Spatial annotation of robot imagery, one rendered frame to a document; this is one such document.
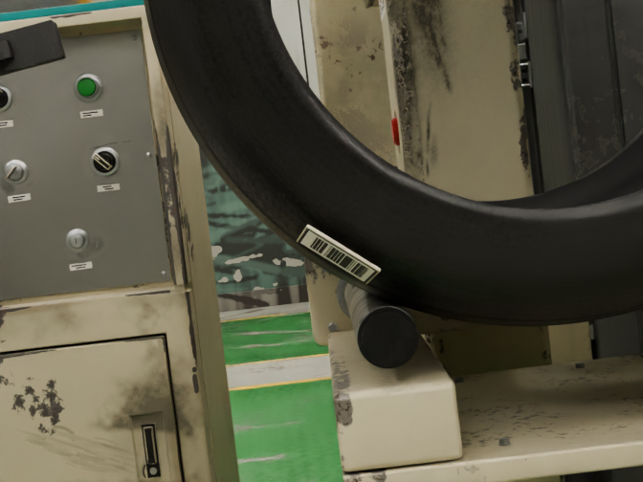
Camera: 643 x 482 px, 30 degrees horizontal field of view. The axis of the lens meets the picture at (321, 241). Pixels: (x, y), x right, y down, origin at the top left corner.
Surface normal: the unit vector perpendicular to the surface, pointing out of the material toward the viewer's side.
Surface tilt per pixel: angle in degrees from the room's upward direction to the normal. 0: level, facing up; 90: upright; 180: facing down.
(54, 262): 90
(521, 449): 0
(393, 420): 90
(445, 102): 90
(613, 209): 101
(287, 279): 90
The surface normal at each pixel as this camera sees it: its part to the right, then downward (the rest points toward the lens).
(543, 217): 0.00, 0.24
